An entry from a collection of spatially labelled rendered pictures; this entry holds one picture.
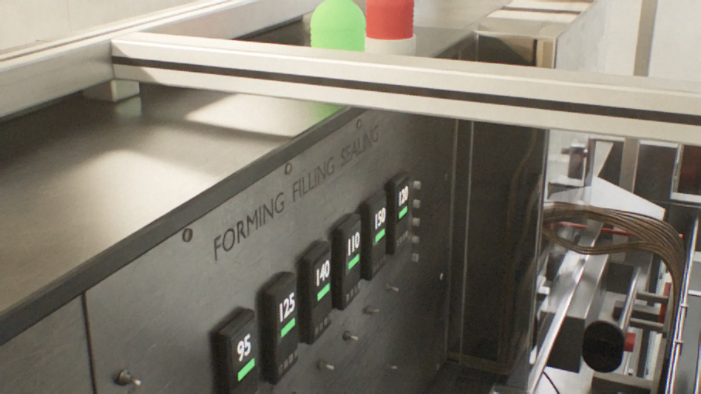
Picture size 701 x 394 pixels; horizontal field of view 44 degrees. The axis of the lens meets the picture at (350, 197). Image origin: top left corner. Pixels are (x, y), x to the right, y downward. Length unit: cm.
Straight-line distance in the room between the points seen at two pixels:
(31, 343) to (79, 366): 5
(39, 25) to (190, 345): 393
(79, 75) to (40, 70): 5
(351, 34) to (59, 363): 48
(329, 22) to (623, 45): 514
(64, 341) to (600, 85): 42
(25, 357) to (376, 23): 63
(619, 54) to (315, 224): 521
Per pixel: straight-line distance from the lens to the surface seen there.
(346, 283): 92
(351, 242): 91
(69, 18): 470
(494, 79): 69
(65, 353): 57
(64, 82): 81
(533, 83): 68
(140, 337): 62
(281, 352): 81
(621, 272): 202
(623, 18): 594
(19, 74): 77
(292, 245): 80
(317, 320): 87
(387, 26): 103
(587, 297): 177
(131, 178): 65
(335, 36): 89
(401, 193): 104
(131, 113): 83
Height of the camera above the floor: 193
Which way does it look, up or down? 21 degrees down
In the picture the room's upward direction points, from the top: straight up
